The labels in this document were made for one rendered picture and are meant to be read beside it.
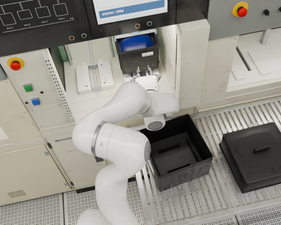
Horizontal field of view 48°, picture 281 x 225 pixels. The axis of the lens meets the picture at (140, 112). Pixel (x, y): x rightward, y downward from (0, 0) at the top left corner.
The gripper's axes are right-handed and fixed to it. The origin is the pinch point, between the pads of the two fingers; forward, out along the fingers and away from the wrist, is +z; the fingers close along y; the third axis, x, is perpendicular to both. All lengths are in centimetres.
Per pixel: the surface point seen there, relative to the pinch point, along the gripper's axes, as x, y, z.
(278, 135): -33, 63, -27
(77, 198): -119, -58, -5
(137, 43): -11.5, 0.9, 33.3
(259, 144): -33, 52, -30
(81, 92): -30, -35, 20
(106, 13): 32.5, -12.4, 1.3
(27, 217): -119, -96, -13
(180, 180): -38, 10, -40
